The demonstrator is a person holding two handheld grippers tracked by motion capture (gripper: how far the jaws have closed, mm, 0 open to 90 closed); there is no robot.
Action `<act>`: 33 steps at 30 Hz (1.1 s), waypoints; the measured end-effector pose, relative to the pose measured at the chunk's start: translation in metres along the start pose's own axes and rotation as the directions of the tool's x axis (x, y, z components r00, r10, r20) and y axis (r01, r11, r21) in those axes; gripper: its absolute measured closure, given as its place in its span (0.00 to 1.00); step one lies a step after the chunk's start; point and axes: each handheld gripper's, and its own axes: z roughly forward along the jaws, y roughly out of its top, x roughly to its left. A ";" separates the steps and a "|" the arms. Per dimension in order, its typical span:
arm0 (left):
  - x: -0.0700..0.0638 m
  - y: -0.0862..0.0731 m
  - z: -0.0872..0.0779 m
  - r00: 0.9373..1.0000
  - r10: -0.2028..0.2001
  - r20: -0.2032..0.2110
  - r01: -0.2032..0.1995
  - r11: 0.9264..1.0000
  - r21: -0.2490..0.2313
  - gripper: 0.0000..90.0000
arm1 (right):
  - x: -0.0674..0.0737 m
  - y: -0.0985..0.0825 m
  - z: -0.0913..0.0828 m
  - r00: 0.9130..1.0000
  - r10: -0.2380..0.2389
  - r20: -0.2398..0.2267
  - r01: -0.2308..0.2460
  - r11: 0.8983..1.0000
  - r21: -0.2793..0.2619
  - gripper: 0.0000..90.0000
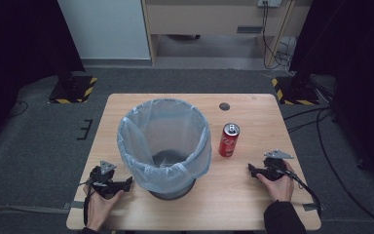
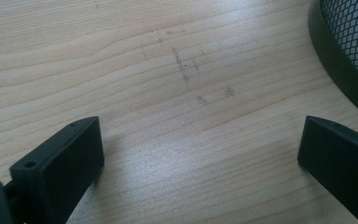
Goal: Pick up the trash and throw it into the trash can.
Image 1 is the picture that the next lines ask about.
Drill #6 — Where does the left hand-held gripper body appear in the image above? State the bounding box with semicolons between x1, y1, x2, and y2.
87;160;127;200

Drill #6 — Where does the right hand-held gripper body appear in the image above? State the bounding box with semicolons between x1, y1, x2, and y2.
256;148;295;182

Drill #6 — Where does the red soda can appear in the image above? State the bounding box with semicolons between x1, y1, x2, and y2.
217;122;242;159

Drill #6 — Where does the dark grey trash bin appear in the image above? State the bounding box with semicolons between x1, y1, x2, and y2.
147;149;197;202

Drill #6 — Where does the trash bin with plastic liner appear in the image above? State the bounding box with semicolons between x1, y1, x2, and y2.
116;97;213;195

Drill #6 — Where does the person's right hand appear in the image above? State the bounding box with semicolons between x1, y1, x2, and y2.
255;160;296;203

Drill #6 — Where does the person's left hand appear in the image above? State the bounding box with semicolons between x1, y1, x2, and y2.
83;184;125;233

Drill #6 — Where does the grey tape strip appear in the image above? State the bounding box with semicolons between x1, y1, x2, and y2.
60;200;86;211
302;202;326;213

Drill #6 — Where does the black stand base hazard tape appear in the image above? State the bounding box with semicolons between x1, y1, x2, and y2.
47;74;98;105
270;75;321;106

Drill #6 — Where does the black curtain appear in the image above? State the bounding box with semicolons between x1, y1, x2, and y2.
288;0;374;191
0;0;86;154

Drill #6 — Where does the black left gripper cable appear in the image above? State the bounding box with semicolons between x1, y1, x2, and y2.
78;180;94;227

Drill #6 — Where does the long black floor cable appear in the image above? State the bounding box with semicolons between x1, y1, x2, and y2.
316;106;374;230

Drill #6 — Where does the thin black floor cable loop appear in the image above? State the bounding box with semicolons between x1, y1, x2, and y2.
7;99;30;119

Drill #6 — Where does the black hanging power cable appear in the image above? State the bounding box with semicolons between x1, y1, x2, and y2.
260;1;294;71

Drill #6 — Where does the white wall power outlet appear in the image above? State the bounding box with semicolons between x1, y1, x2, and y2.
256;0;282;9

